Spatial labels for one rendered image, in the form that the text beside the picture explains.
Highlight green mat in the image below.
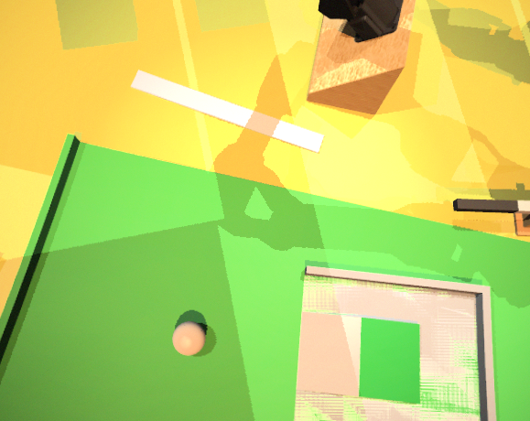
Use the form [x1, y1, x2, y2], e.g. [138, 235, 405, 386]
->
[0, 142, 530, 421]

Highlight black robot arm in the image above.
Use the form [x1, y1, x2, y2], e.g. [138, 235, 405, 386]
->
[318, 0, 404, 43]

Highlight peach ball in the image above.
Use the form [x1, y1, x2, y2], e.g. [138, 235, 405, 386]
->
[172, 321, 206, 356]

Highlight white flat bar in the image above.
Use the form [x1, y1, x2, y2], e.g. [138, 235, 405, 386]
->
[131, 70, 324, 153]

